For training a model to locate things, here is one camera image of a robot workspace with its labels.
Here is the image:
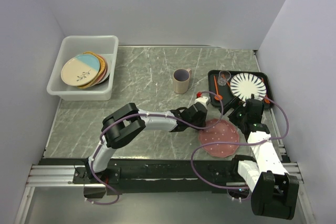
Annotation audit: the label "pink beige mug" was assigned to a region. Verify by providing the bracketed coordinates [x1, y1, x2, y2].
[173, 69, 192, 94]

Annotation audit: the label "translucent white plastic bin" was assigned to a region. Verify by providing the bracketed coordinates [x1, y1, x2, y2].
[47, 35, 119, 101]

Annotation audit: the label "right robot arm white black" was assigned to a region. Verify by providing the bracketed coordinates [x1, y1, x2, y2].
[224, 97, 299, 220]

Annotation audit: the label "small clear glass cup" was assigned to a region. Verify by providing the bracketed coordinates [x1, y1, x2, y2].
[217, 70, 231, 86]

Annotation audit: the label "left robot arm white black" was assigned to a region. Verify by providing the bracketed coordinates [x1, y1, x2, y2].
[85, 101, 207, 183]

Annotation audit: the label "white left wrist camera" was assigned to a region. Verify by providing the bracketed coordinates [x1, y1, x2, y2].
[194, 92, 211, 107]

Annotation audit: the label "orange chopsticks on tray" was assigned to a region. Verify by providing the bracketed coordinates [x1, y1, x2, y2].
[214, 75, 233, 101]

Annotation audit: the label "orange utensil on tray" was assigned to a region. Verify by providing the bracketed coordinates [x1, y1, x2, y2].
[262, 78, 271, 104]

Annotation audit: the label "pink scalloped plate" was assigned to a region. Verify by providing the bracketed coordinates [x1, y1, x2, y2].
[198, 119, 239, 158]

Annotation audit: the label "white blue striped plate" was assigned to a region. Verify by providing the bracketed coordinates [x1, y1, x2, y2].
[229, 72, 267, 102]

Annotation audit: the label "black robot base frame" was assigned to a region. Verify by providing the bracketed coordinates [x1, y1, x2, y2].
[72, 156, 266, 199]

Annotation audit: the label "beige pink branch plate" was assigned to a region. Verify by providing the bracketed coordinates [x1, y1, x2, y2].
[95, 56, 111, 85]

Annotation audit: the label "beige blue large plate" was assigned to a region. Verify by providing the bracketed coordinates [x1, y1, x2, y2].
[60, 54, 100, 86]

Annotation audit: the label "wooden bamboo tray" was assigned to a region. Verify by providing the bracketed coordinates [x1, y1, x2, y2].
[78, 51, 107, 89]

